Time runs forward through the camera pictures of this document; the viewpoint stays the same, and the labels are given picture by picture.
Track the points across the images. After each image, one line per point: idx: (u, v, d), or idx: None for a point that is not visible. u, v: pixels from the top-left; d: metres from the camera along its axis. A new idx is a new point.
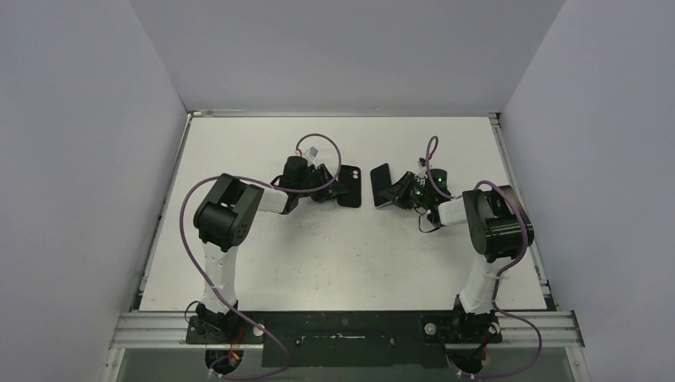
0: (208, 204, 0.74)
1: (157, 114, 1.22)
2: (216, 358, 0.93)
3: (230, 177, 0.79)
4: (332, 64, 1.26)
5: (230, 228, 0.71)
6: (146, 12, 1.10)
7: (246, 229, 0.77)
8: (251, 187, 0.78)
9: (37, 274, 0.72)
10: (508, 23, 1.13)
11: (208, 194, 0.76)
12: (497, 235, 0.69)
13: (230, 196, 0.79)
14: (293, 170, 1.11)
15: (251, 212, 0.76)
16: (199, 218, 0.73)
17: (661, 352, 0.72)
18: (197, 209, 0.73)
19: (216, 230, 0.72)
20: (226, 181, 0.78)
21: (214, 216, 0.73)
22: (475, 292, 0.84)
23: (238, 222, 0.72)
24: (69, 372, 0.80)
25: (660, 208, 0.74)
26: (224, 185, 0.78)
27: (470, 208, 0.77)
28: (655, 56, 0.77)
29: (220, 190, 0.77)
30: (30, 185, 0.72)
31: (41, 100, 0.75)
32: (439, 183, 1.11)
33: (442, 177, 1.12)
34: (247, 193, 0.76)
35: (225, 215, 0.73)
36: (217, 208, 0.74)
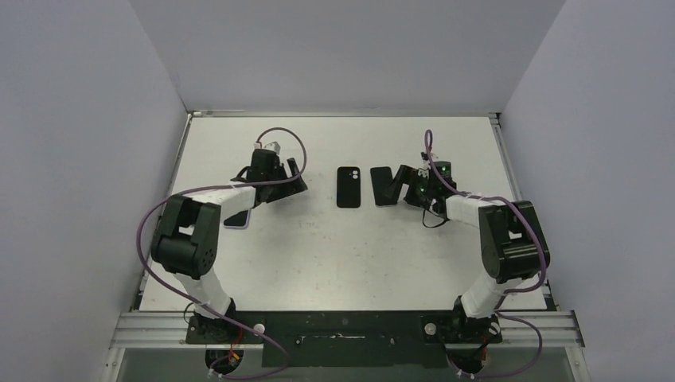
0: (161, 235, 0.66)
1: (157, 114, 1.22)
2: (216, 358, 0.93)
3: (180, 200, 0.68)
4: (331, 64, 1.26)
5: (193, 259, 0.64)
6: (146, 13, 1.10)
7: (213, 251, 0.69)
8: (204, 208, 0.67)
9: (38, 272, 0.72)
10: (507, 22, 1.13)
11: (160, 225, 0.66)
12: (513, 260, 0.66)
13: (185, 218, 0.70)
14: (263, 158, 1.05)
15: (212, 233, 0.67)
16: (158, 253, 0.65)
17: (661, 352, 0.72)
18: (151, 245, 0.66)
19: (178, 263, 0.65)
20: (175, 204, 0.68)
21: (173, 248, 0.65)
22: (479, 302, 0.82)
23: (200, 251, 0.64)
24: (69, 372, 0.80)
25: (660, 207, 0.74)
26: (172, 209, 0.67)
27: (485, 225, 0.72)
28: (655, 56, 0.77)
29: (172, 216, 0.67)
30: (30, 185, 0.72)
31: (41, 100, 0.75)
32: (443, 172, 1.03)
33: (446, 165, 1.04)
34: (202, 215, 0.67)
35: (184, 244, 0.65)
36: (175, 238, 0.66)
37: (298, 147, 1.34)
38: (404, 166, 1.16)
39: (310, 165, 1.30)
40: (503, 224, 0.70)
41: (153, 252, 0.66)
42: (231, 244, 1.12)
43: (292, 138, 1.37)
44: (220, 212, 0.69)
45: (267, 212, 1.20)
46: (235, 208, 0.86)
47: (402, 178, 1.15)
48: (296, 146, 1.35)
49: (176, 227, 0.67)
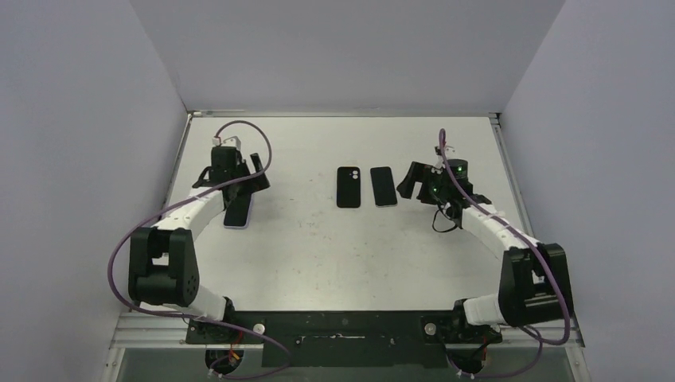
0: (137, 276, 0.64)
1: (157, 114, 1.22)
2: (216, 358, 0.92)
3: (144, 234, 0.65)
4: (331, 64, 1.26)
5: (175, 292, 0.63)
6: (146, 12, 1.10)
7: (194, 276, 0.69)
8: (173, 239, 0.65)
9: (38, 272, 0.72)
10: (506, 22, 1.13)
11: (130, 266, 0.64)
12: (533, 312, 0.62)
13: (154, 249, 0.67)
14: (224, 156, 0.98)
15: (189, 263, 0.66)
16: (138, 293, 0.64)
17: (661, 352, 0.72)
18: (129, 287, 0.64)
19: (161, 298, 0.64)
20: (139, 240, 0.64)
21: (152, 287, 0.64)
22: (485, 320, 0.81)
23: (181, 285, 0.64)
24: (69, 372, 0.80)
25: (660, 207, 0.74)
26: (138, 247, 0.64)
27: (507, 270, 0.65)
28: (654, 56, 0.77)
29: (141, 255, 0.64)
30: (31, 184, 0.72)
31: (42, 99, 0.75)
32: (458, 172, 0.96)
33: (462, 165, 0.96)
34: (173, 247, 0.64)
35: (163, 281, 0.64)
36: (150, 275, 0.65)
37: (264, 146, 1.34)
38: (418, 163, 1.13)
39: (310, 165, 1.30)
40: (528, 271, 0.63)
41: (132, 294, 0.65)
42: (230, 244, 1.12)
43: (257, 137, 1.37)
44: (190, 239, 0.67)
45: (267, 212, 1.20)
46: (204, 219, 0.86)
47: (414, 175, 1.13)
48: (261, 143, 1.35)
49: (148, 264, 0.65)
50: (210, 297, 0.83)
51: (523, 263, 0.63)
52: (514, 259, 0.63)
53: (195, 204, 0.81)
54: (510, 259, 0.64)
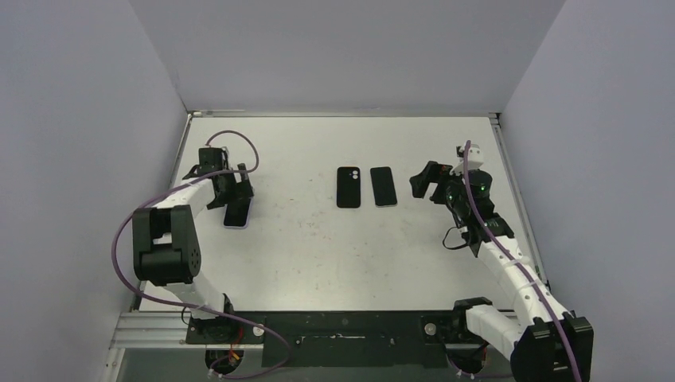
0: (141, 253, 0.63)
1: (156, 114, 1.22)
2: (216, 358, 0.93)
3: (145, 213, 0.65)
4: (331, 64, 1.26)
5: (183, 263, 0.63)
6: (146, 13, 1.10)
7: (197, 251, 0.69)
8: (175, 212, 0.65)
9: (37, 272, 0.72)
10: (506, 23, 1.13)
11: (133, 243, 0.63)
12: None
13: (156, 229, 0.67)
14: (211, 153, 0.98)
15: (192, 234, 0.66)
16: (143, 271, 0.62)
17: (661, 352, 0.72)
18: (134, 266, 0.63)
19: (168, 273, 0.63)
20: (141, 218, 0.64)
21: (158, 262, 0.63)
22: (485, 336, 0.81)
23: (185, 255, 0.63)
24: (69, 372, 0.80)
25: (659, 207, 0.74)
26: (142, 226, 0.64)
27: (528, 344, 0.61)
28: (653, 56, 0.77)
29: (145, 231, 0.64)
30: (30, 184, 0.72)
31: (42, 100, 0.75)
32: (480, 191, 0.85)
33: (485, 184, 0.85)
34: (175, 220, 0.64)
35: (168, 255, 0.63)
36: (155, 251, 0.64)
37: (249, 150, 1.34)
38: (433, 162, 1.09)
39: (310, 165, 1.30)
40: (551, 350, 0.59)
41: (137, 272, 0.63)
42: (231, 244, 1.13)
43: (241, 142, 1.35)
44: (190, 212, 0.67)
45: (267, 212, 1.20)
46: (197, 206, 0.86)
47: (429, 175, 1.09)
48: (246, 147, 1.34)
49: (152, 240, 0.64)
50: (208, 285, 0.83)
51: (546, 342, 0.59)
52: (537, 336, 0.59)
53: (188, 192, 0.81)
54: (533, 336, 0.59)
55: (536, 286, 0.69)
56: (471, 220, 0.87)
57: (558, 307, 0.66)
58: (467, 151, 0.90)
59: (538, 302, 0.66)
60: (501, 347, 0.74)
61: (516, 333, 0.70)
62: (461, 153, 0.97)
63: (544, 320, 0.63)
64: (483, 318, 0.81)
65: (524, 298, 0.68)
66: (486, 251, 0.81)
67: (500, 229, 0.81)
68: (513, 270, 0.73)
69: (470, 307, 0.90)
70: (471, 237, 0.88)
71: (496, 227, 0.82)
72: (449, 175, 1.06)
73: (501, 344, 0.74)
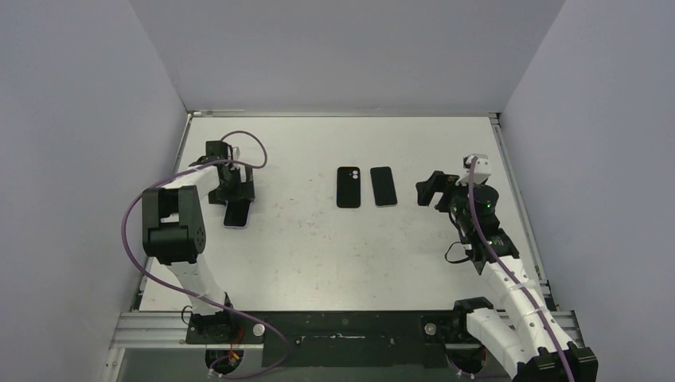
0: (150, 230, 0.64)
1: (156, 114, 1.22)
2: (216, 358, 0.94)
3: (154, 192, 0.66)
4: (330, 64, 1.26)
5: (188, 239, 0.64)
6: (146, 13, 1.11)
7: (203, 230, 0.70)
8: (182, 190, 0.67)
9: (37, 273, 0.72)
10: (505, 24, 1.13)
11: (142, 220, 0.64)
12: None
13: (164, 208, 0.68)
14: (217, 146, 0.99)
15: (198, 212, 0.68)
16: (151, 247, 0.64)
17: (662, 352, 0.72)
18: (143, 241, 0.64)
19: (173, 249, 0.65)
20: (150, 195, 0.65)
21: (166, 238, 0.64)
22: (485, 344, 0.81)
23: (192, 230, 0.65)
24: (69, 372, 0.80)
25: (661, 207, 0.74)
26: (151, 203, 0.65)
27: (534, 375, 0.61)
28: (654, 56, 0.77)
29: (154, 208, 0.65)
30: (30, 183, 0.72)
31: (43, 102, 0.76)
32: (485, 208, 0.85)
33: (491, 201, 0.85)
34: (182, 197, 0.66)
35: (174, 230, 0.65)
36: (164, 227, 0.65)
37: (255, 145, 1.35)
38: (438, 172, 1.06)
39: (310, 165, 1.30)
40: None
41: (146, 247, 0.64)
42: (231, 243, 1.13)
43: (246, 138, 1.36)
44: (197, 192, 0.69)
45: (267, 212, 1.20)
46: (204, 190, 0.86)
47: (435, 185, 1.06)
48: (251, 142, 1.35)
49: (160, 217, 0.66)
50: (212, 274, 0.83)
51: (551, 373, 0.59)
52: (543, 368, 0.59)
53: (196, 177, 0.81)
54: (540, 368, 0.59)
55: (541, 312, 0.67)
56: (475, 237, 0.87)
57: (563, 336, 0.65)
58: (475, 162, 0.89)
59: (543, 330, 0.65)
60: (500, 359, 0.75)
61: (520, 352, 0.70)
62: (469, 164, 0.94)
63: (548, 349, 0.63)
64: (485, 326, 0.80)
65: (528, 325, 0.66)
66: (490, 271, 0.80)
67: (504, 247, 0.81)
68: (518, 294, 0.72)
69: (471, 311, 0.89)
70: (475, 255, 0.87)
71: (500, 245, 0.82)
72: (454, 186, 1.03)
73: (501, 359, 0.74)
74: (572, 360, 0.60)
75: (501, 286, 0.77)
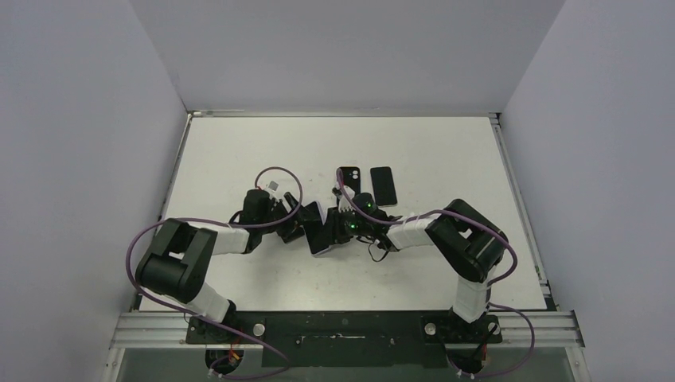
0: (151, 258, 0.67)
1: (156, 114, 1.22)
2: (216, 358, 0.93)
3: (175, 224, 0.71)
4: (330, 64, 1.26)
5: (177, 282, 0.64)
6: (145, 13, 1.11)
7: (200, 278, 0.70)
8: (200, 232, 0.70)
9: (38, 273, 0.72)
10: (505, 24, 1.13)
11: (152, 244, 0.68)
12: (481, 258, 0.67)
13: (179, 242, 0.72)
14: (255, 204, 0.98)
15: (205, 259, 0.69)
16: (142, 274, 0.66)
17: (661, 353, 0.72)
18: (139, 267, 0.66)
19: (161, 284, 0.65)
20: (173, 224, 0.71)
21: (161, 270, 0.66)
22: (468, 300, 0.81)
23: (186, 273, 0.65)
24: (70, 372, 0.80)
25: (662, 208, 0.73)
26: (167, 234, 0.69)
27: (444, 243, 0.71)
28: (655, 56, 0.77)
29: (165, 239, 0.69)
30: (29, 184, 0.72)
31: (40, 102, 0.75)
32: (369, 208, 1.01)
33: (369, 200, 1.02)
34: (199, 238, 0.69)
35: (173, 268, 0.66)
36: (164, 259, 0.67)
37: (288, 174, 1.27)
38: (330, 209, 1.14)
39: (309, 165, 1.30)
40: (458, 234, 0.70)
41: (138, 274, 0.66)
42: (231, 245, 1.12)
43: (247, 137, 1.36)
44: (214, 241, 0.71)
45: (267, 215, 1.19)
46: (226, 247, 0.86)
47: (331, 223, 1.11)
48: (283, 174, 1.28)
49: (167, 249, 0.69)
50: (212, 294, 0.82)
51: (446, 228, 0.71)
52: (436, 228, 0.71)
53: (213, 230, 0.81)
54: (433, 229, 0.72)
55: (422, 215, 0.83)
56: (380, 230, 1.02)
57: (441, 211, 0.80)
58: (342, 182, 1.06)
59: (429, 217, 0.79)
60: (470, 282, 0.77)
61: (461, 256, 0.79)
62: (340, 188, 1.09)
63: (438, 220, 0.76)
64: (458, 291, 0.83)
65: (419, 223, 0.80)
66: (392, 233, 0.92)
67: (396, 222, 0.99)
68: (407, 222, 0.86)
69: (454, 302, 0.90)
70: (386, 243, 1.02)
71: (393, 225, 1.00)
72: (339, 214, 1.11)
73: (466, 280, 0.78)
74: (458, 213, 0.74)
75: (399, 234, 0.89)
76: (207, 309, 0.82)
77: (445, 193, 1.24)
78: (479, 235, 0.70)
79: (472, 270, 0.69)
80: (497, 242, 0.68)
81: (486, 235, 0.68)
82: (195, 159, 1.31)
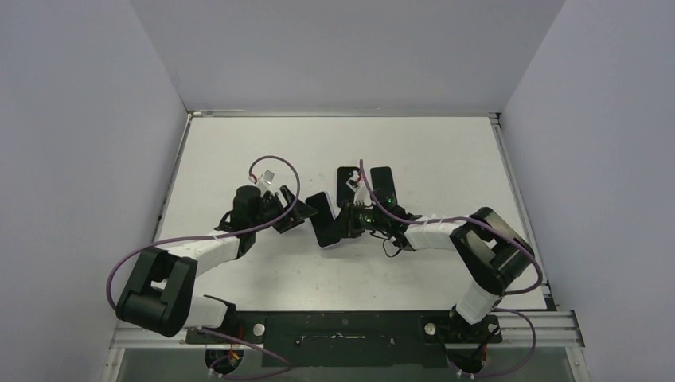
0: (130, 292, 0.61)
1: (156, 114, 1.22)
2: (216, 358, 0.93)
3: (154, 254, 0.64)
4: (330, 64, 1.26)
5: (160, 322, 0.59)
6: (145, 13, 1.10)
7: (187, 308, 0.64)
8: (179, 263, 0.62)
9: (38, 272, 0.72)
10: (505, 24, 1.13)
11: (129, 279, 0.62)
12: (505, 271, 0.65)
13: (158, 271, 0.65)
14: (245, 204, 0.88)
15: (187, 293, 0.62)
16: (122, 309, 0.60)
17: (661, 353, 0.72)
18: (118, 303, 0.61)
19: (143, 321, 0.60)
20: (149, 255, 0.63)
21: (142, 306, 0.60)
22: (478, 308, 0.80)
23: (169, 311, 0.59)
24: (70, 372, 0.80)
25: (661, 207, 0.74)
26: (145, 266, 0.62)
27: (466, 253, 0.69)
28: (656, 56, 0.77)
29: (142, 271, 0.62)
30: (29, 184, 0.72)
31: (40, 102, 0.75)
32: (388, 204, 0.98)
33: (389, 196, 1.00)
34: (177, 269, 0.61)
35: (154, 304, 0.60)
36: (144, 294, 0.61)
37: (288, 174, 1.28)
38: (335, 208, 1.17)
39: (309, 165, 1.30)
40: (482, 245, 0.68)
41: (118, 309, 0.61)
42: None
43: (247, 137, 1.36)
44: (196, 269, 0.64)
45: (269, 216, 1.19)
46: (216, 259, 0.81)
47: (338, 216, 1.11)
48: (282, 175, 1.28)
49: (146, 282, 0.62)
50: (203, 309, 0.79)
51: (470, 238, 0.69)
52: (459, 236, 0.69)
53: (196, 247, 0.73)
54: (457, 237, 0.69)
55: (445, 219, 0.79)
56: (396, 228, 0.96)
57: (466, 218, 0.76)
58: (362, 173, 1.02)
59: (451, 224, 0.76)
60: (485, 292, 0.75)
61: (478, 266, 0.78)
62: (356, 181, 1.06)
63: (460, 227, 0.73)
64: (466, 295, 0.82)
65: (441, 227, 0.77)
66: (411, 233, 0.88)
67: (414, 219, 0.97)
68: (428, 224, 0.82)
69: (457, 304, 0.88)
70: (401, 241, 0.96)
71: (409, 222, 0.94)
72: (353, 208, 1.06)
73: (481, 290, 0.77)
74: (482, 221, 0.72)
75: (417, 235, 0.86)
76: (200, 321, 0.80)
77: (445, 193, 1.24)
78: (505, 247, 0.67)
79: (493, 282, 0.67)
80: (521, 255, 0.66)
81: (511, 247, 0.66)
82: (195, 159, 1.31)
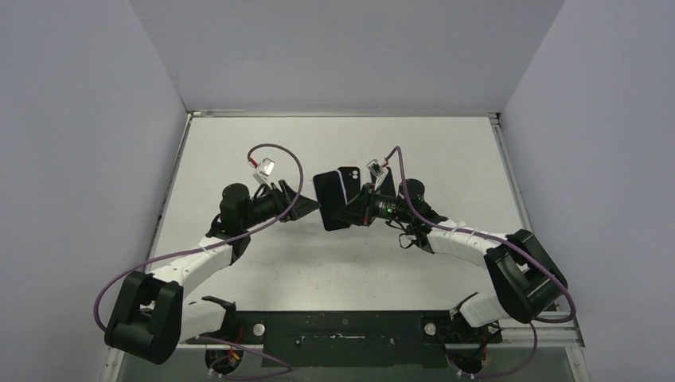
0: (118, 320, 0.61)
1: (156, 114, 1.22)
2: (216, 358, 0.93)
3: (137, 281, 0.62)
4: (330, 64, 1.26)
5: (149, 350, 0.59)
6: (145, 13, 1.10)
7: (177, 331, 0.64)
8: (164, 291, 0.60)
9: (37, 272, 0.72)
10: (505, 23, 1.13)
11: (115, 308, 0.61)
12: (536, 301, 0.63)
13: (145, 294, 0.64)
14: (232, 210, 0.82)
15: (174, 320, 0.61)
16: (111, 337, 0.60)
17: (661, 352, 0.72)
18: (107, 331, 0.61)
19: (133, 348, 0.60)
20: (132, 282, 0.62)
21: (130, 335, 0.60)
22: (483, 316, 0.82)
23: (156, 340, 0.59)
24: (69, 372, 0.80)
25: (661, 207, 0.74)
26: (130, 294, 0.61)
27: (496, 276, 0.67)
28: (657, 56, 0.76)
29: (128, 300, 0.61)
30: (29, 183, 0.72)
31: (40, 102, 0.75)
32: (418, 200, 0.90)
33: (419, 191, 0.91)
34: (161, 299, 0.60)
35: (142, 333, 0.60)
36: (132, 321, 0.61)
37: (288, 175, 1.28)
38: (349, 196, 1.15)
39: (309, 165, 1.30)
40: (516, 269, 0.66)
41: (108, 337, 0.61)
42: None
43: (247, 138, 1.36)
44: (182, 294, 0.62)
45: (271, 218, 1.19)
46: (208, 271, 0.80)
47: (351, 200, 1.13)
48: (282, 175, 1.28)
49: (132, 310, 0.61)
50: (200, 320, 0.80)
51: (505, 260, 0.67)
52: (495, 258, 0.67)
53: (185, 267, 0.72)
54: (493, 259, 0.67)
55: (477, 233, 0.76)
56: (418, 227, 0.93)
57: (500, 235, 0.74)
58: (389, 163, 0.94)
59: (485, 241, 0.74)
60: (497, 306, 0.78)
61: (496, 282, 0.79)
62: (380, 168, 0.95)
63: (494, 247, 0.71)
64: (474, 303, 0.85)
65: (474, 243, 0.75)
66: (435, 235, 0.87)
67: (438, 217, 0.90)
68: (456, 235, 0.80)
69: (461, 306, 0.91)
70: (419, 240, 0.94)
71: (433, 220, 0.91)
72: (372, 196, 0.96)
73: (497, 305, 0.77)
74: (517, 244, 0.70)
75: (442, 240, 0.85)
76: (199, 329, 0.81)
77: (445, 194, 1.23)
78: (537, 277, 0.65)
79: (520, 309, 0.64)
80: (553, 286, 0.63)
81: (543, 277, 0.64)
82: (195, 159, 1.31)
